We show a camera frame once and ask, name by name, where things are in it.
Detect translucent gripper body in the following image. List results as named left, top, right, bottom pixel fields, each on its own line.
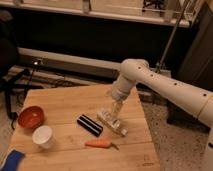
left=107, top=89, right=124, bottom=122

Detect blue sponge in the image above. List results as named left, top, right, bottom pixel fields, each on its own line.
left=0, top=150, right=25, bottom=171

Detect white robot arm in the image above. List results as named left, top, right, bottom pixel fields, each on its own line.
left=111, top=59, right=213, bottom=171

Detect white ceramic cup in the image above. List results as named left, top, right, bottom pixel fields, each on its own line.
left=32, top=125, right=54, bottom=149

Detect clear plastic object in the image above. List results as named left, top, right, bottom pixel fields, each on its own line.
left=97, top=109, right=128, bottom=137

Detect black white striped block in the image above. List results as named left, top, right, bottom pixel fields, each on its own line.
left=77, top=114, right=103, bottom=137

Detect orange carrot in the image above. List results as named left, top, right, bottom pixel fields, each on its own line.
left=85, top=139, right=118, bottom=149

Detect metal pole stand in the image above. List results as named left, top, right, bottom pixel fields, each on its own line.
left=155, top=0, right=190, bottom=73

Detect dark cabinet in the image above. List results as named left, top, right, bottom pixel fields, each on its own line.
left=166, top=0, right=213, bottom=128

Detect orange bowl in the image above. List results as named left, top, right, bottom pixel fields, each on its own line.
left=18, top=106, right=45, bottom=129

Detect black chair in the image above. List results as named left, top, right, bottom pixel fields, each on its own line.
left=0, top=10, right=42, bottom=129

